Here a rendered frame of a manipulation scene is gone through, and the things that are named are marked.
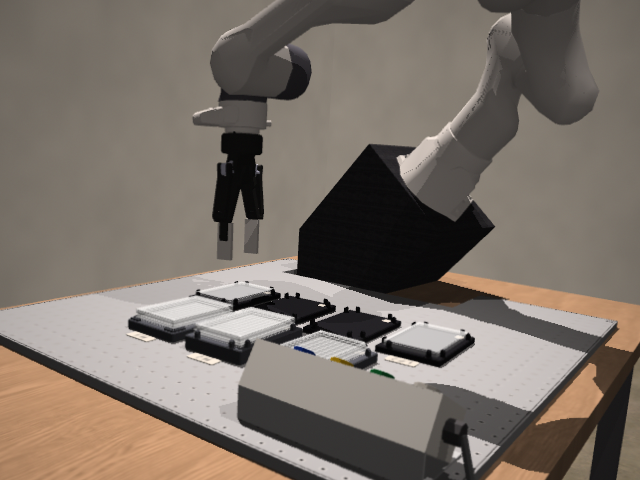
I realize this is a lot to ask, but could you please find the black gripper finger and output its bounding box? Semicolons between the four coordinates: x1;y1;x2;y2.
241;165;264;254
212;161;249;260

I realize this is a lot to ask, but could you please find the grey control panel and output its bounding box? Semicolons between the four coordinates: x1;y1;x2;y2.
237;338;475;480

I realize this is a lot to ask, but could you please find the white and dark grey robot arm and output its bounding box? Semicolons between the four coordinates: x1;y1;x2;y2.
192;0;599;222

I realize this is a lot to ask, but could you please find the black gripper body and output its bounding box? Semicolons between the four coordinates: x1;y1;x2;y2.
221;131;263;182

